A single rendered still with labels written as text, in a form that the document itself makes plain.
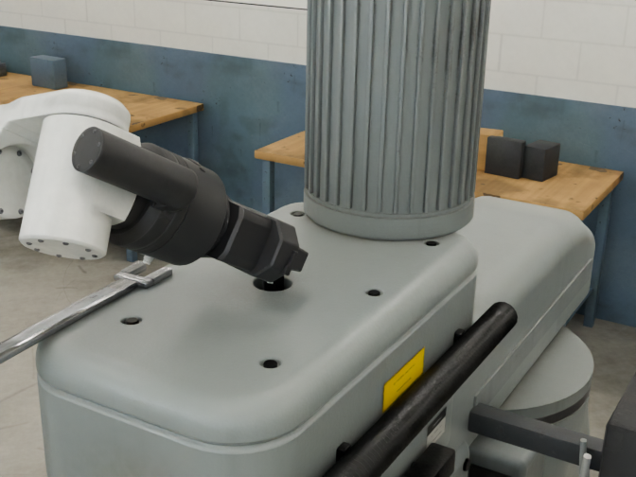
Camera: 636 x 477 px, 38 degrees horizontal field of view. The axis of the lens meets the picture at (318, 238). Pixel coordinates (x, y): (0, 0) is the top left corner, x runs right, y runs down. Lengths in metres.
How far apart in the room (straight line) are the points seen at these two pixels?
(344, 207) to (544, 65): 4.20
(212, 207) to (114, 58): 5.96
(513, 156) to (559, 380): 3.35
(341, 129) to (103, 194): 0.36
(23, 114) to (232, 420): 0.29
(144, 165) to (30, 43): 6.58
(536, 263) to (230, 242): 0.68
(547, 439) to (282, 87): 4.87
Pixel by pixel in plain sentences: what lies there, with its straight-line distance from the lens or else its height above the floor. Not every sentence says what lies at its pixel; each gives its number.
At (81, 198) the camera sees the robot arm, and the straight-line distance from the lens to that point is 0.71.
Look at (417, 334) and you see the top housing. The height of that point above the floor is 1.85.
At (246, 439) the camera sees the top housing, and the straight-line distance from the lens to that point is 0.71.
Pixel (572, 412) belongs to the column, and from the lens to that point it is 1.46.
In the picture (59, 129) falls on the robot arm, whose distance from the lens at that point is 0.73.
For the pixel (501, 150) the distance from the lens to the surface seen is 4.77.
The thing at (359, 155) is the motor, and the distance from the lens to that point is 1.00.
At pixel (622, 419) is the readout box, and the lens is 1.06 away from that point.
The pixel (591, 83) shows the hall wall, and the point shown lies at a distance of 5.13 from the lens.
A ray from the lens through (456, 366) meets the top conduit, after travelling 0.95.
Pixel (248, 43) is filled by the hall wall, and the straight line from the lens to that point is 6.01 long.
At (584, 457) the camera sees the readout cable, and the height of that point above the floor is 1.65.
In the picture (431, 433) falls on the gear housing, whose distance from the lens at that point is 1.06.
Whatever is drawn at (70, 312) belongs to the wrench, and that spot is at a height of 1.90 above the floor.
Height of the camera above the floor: 2.25
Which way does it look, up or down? 21 degrees down
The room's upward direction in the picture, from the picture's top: 1 degrees clockwise
